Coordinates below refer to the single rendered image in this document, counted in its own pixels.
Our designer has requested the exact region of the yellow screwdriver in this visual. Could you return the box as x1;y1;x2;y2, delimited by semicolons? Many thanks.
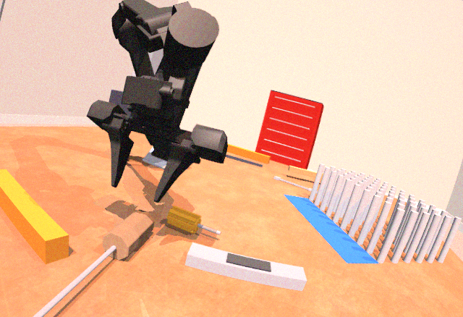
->
167;206;221;235

